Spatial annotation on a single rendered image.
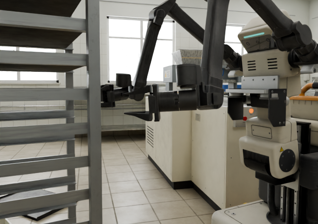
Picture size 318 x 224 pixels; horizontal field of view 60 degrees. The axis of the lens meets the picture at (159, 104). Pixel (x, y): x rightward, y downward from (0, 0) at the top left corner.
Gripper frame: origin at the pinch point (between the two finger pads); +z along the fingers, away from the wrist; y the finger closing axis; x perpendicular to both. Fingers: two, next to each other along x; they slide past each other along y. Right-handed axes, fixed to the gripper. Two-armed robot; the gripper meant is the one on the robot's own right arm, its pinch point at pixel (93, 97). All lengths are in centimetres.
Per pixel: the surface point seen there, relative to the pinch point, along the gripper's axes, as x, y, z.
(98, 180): -33.6, 19.6, 31.4
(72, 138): 5.0, 15.6, 8.8
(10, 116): 15.5, 3.8, 27.3
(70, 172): 6.4, 29.6, 10.4
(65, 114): 5.9, 5.6, 10.5
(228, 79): 9, 0, -182
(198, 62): 30, -19, -163
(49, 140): 9.3, 15.0, 16.4
